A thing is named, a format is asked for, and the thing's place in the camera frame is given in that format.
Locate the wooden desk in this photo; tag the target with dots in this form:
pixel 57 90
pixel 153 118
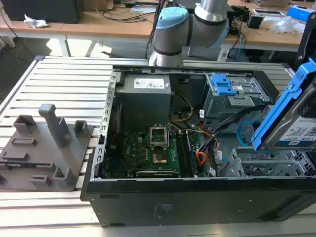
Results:
pixel 98 28

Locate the brown cardboard box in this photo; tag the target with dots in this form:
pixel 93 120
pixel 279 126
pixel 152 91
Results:
pixel 98 4

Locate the blue plastic latch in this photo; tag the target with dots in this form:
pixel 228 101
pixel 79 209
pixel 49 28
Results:
pixel 223 85

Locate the green motherboard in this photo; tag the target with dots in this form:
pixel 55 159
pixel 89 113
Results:
pixel 138 153

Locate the black RAM slot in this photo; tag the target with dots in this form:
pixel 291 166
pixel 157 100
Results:
pixel 181 153

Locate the small black device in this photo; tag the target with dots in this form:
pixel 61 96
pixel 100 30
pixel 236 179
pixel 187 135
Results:
pixel 254 21

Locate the black PC case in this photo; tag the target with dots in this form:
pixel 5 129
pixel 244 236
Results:
pixel 197 202

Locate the RAM stick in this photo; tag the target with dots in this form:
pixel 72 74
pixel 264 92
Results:
pixel 191 153

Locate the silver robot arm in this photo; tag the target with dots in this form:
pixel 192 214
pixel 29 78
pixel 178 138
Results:
pixel 172 32

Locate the blue cardboard box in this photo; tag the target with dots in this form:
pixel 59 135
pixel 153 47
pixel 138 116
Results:
pixel 300 12

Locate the large black box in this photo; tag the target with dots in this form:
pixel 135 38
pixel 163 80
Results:
pixel 44 10

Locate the crumpled white paper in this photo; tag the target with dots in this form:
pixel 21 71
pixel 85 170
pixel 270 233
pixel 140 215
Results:
pixel 34 22

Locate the clear plastic bag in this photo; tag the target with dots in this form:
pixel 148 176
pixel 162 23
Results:
pixel 287 24

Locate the grey power supply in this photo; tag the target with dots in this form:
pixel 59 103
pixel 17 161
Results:
pixel 143 103

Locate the hard disk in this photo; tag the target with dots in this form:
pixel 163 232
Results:
pixel 288 123

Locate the grey disk bay blue latch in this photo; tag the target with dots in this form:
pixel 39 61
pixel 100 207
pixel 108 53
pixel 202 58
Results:
pixel 222 106

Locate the grey perforated disk bay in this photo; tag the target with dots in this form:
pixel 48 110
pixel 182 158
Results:
pixel 259 165

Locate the black graphics card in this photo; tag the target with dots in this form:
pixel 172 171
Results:
pixel 155 173

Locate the grey parts rack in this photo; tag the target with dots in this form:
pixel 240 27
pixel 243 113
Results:
pixel 37 158

